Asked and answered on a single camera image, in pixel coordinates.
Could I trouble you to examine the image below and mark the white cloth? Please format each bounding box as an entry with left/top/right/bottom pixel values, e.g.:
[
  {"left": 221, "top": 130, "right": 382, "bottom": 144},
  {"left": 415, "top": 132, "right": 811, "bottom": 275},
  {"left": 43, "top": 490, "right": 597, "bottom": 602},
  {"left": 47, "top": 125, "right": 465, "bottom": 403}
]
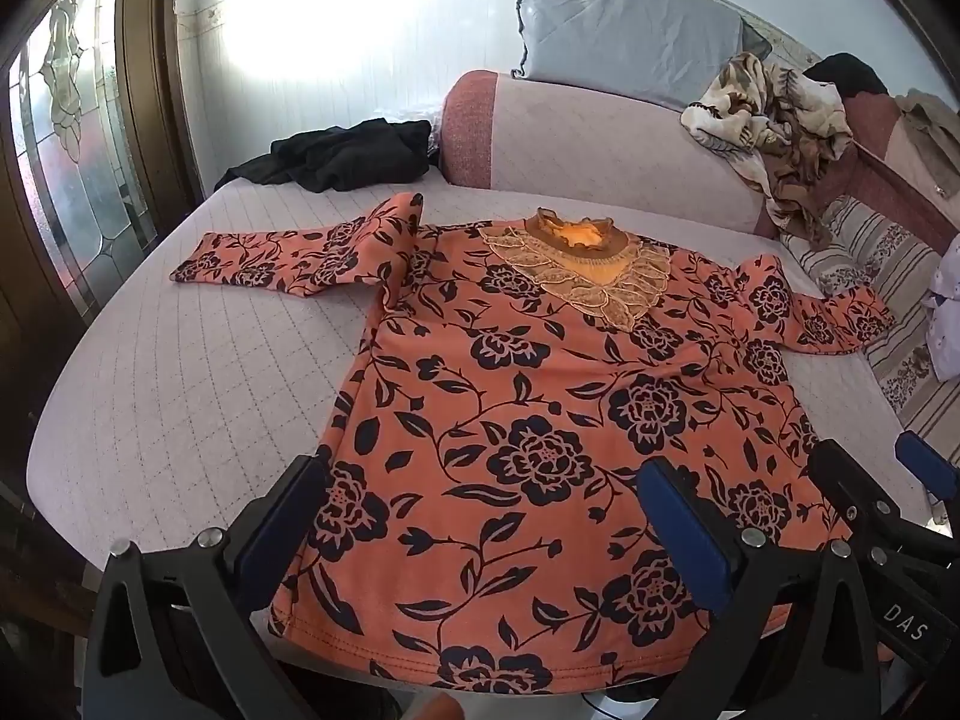
[{"left": 921, "top": 234, "right": 960, "bottom": 382}]

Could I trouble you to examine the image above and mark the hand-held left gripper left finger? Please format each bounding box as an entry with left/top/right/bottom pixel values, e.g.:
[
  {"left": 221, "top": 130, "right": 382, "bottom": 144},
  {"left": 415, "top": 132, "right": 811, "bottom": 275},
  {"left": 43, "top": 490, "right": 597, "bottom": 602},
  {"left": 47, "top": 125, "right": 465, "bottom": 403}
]
[{"left": 81, "top": 454, "right": 329, "bottom": 720}]

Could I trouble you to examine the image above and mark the striped floral bed sheet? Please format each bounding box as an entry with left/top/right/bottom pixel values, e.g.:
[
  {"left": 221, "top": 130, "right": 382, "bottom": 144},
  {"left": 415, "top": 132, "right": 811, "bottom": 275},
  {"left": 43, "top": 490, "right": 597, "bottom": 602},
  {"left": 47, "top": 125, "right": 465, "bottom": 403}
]
[{"left": 795, "top": 195, "right": 960, "bottom": 466}]

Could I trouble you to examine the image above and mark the brown jacket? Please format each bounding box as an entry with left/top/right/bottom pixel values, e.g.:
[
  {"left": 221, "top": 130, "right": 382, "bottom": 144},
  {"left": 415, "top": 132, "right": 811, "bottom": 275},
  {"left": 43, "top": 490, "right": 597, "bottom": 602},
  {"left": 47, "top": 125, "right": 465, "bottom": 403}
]
[{"left": 883, "top": 88, "right": 960, "bottom": 220}]

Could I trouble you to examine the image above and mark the black garment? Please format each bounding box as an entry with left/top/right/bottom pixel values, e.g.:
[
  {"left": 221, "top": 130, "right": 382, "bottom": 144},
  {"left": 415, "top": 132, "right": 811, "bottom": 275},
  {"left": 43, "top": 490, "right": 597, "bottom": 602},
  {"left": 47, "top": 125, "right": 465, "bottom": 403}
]
[{"left": 214, "top": 118, "right": 434, "bottom": 193}]

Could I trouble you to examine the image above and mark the wooden stained glass door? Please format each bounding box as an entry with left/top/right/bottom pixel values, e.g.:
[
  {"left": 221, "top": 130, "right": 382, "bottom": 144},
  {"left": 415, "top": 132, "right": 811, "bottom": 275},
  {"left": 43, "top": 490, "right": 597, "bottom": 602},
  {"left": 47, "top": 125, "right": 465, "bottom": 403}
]
[{"left": 0, "top": 0, "right": 205, "bottom": 406}]

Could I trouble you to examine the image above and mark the grey pillow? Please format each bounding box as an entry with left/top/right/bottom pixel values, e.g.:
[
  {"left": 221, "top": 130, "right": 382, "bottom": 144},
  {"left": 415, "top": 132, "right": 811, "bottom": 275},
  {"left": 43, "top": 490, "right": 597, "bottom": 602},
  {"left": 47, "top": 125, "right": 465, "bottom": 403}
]
[{"left": 510, "top": 0, "right": 773, "bottom": 110}]

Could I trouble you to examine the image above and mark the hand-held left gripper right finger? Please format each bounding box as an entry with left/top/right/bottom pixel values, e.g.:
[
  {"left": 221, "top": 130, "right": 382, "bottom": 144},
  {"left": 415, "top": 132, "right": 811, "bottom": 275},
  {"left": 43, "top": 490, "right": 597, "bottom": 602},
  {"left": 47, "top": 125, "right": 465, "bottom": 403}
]
[{"left": 636, "top": 456, "right": 883, "bottom": 720}]

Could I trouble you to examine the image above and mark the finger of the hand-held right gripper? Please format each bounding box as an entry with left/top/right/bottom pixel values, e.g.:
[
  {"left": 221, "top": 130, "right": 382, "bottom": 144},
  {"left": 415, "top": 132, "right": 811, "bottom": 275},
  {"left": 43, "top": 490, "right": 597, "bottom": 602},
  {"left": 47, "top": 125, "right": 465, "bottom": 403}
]
[
  {"left": 807, "top": 438, "right": 910, "bottom": 550},
  {"left": 894, "top": 430, "right": 960, "bottom": 520}
]

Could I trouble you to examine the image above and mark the orange floral long-sleeve shirt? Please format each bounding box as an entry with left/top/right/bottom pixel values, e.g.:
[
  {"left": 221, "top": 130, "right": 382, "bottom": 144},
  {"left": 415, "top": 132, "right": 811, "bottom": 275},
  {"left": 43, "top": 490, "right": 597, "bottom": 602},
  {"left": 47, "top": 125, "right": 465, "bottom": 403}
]
[{"left": 169, "top": 192, "right": 898, "bottom": 695}]

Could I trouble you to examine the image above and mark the pink quilted bolster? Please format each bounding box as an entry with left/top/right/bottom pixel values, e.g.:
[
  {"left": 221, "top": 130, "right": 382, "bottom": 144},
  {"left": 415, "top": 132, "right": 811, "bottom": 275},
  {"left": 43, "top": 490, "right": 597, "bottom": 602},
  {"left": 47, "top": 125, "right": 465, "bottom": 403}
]
[{"left": 438, "top": 70, "right": 781, "bottom": 239}]

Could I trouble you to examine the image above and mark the dark cloth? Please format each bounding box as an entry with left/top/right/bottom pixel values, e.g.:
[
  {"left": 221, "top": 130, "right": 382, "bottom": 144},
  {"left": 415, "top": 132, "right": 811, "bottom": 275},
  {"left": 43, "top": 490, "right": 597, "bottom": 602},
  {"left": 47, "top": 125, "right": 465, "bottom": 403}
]
[{"left": 804, "top": 52, "right": 890, "bottom": 97}]

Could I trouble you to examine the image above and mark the beige floral blanket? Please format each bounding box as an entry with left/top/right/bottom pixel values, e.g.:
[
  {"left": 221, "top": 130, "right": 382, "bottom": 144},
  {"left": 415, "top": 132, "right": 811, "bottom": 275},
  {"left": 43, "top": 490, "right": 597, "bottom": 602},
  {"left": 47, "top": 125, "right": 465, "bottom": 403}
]
[{"left": 679, "top": 52, "right": 856, "bottom": 244}]

